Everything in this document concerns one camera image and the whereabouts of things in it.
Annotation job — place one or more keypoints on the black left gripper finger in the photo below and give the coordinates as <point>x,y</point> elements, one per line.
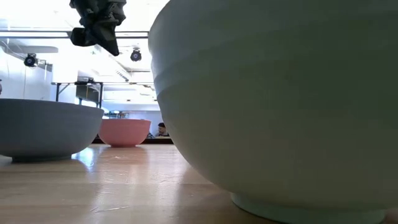
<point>81,37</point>
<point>107,37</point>

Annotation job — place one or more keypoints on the pink bowl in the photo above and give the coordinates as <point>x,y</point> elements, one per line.
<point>124,132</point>

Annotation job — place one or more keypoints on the dark grey bowl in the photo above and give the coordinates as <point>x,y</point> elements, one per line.
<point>46,130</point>

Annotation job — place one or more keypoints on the teal bowl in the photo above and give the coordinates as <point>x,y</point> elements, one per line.
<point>280,124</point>

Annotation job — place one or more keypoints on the black ceiling spotlight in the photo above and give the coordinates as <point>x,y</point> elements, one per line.
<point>30,60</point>
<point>136,55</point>

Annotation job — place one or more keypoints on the dark hanging panel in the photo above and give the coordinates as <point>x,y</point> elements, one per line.
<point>87,92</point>

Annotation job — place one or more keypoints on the distant shelf with items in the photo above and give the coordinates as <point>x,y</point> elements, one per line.
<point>116,114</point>

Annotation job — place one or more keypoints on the person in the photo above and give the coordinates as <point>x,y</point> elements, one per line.
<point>161,129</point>

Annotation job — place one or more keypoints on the grey overhead frame bar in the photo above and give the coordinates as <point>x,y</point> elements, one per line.
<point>37,34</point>

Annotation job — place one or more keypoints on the black metal frame stand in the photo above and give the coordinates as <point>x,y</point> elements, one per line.
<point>101,93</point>

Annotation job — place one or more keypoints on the black table frame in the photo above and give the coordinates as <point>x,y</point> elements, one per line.
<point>158,140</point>

